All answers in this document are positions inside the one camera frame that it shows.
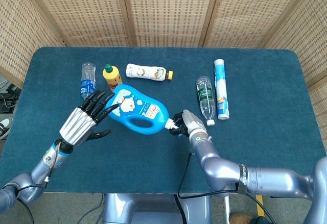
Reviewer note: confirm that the woven wooden folding screen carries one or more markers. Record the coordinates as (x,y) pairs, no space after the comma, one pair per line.
(168,12)

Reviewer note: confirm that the blue detergent jug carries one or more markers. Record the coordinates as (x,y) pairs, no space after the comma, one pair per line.
(132,101)

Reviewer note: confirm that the grey blue robot torso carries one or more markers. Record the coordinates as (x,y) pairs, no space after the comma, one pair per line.
(153,208)

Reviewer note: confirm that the yellow bottle green cap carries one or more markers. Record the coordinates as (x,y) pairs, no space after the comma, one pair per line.
(112,77)

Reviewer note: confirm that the black white sneaker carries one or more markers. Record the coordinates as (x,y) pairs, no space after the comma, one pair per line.
(5,127)

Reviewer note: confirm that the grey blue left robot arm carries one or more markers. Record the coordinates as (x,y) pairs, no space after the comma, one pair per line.
(38,170)

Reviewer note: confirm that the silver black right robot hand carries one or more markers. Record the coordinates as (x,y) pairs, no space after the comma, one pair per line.
(191,122)

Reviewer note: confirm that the white blue tube can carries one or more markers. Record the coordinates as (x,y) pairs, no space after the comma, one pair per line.
(221,88)

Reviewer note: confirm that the dark blue carpet table cover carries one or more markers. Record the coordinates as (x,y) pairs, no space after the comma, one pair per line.
(143,162)

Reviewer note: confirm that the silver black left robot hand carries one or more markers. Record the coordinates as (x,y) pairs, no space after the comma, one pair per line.
(76,125)

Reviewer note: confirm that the clear water bottle blue label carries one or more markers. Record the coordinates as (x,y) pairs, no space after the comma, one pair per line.
(88,81)

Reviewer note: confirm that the white label drink bottle yellow cap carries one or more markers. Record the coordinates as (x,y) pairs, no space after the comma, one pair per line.
(145,72)

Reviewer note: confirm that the brown shoe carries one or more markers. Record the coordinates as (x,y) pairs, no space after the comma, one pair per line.
(240,219)

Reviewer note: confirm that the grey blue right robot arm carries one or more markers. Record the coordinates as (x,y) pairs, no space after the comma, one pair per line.
(219,170)

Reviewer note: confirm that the clear water bottle green label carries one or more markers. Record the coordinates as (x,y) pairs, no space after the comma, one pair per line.
(205,96)

